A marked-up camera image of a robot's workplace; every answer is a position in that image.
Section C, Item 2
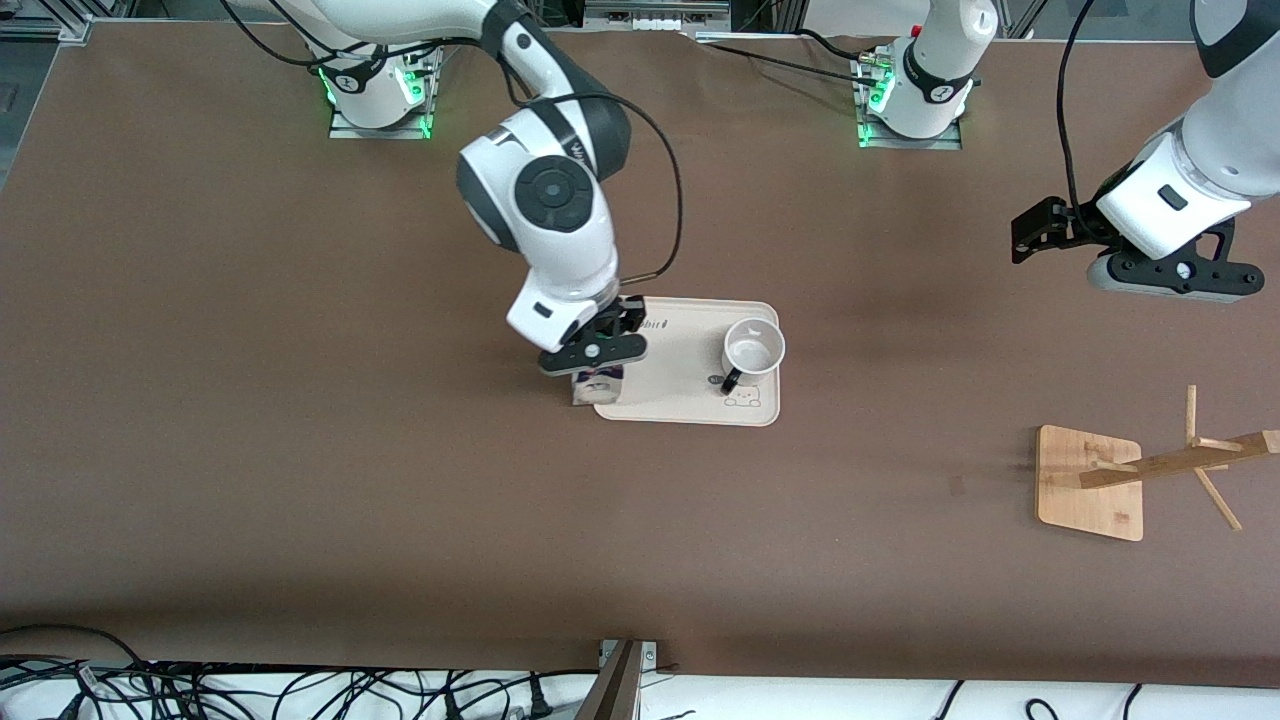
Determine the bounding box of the black looping floor cable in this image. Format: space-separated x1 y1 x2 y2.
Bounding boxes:
0 624 161 720

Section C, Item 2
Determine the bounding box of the long black table cable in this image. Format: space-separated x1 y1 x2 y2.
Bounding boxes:
692 38 886 91

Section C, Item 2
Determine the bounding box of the white smiley mug black handle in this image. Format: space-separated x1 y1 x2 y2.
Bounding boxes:
720 317 787 395

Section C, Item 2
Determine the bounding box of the grey metal post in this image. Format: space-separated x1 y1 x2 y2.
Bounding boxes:
575 640 661 720

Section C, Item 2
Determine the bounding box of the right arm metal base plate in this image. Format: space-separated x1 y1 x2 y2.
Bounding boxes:
328 50 434 141

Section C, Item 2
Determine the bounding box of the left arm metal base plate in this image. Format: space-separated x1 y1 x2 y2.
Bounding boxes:
855 50 963 151

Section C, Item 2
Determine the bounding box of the aluminium corner profile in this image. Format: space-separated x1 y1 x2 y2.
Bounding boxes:
0 0 93 43

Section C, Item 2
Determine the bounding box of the short black table cable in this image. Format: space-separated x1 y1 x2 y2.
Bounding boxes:
798 28 881 66

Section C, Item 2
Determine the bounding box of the blue white milk carton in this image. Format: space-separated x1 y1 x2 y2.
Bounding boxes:
571 365 626 407

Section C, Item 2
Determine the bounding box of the beige rabbit print tray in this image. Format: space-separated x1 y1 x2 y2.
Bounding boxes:
595 297 780 428

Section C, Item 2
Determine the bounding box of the black tangled floor cable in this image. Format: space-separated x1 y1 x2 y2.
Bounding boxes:
150 664 601 720

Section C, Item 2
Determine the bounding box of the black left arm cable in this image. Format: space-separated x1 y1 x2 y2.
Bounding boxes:
1054 0 1097 216

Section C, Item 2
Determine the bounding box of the wooden cup rack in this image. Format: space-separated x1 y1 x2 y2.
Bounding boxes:
1036 384 1280 542

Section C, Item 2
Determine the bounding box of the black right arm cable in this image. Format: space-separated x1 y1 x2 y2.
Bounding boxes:
220 0 686 286

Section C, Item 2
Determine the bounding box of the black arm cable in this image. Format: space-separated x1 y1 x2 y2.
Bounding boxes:
1054 0 1097 216
220 0 686 286

